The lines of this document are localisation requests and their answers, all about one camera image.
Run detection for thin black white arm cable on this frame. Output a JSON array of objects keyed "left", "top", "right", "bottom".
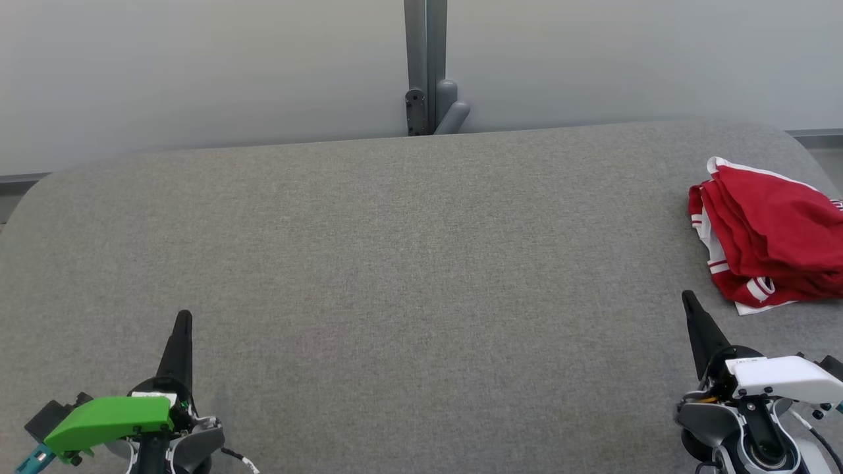
[{"left": 221, "top": 446, "right": 261, "bottom": 474}]

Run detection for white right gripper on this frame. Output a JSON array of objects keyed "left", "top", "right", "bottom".
[{"left": 682, "top": 290, "right": 843, "bottom": 404}]

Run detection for red jersey with white sleeves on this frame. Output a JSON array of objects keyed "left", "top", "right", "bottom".
[{"left": 688, "top": 188, "right": 843, "bottom": 317}]

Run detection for teal plug left camera cable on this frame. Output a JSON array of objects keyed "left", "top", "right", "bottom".
[{"left": 13, "top": 442, "right": 57, "bottom": 474}]

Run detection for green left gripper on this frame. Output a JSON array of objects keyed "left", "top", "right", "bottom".
[{"left": 44, "top": 310, "right": 198, "bottom": 465}]

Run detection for red shorts with white trim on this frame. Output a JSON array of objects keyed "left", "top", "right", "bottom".
[{"left": 698, "top": 157, "right": 843, "bottom": 298}]

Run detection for grey fabric sofa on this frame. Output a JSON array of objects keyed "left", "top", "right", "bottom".
[{"left": 0, "top": 118, "right": 843, "bottom": 474}]

